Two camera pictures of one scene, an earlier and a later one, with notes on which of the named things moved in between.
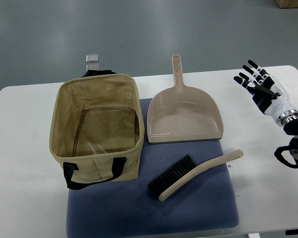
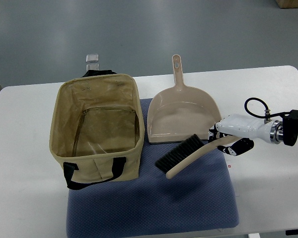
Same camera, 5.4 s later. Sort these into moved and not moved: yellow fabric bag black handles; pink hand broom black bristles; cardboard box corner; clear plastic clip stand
Moved: pink hand broom black bristles
Not moved: yellow fabric bag black handles; clear plastic clip stand; cardboard box corner
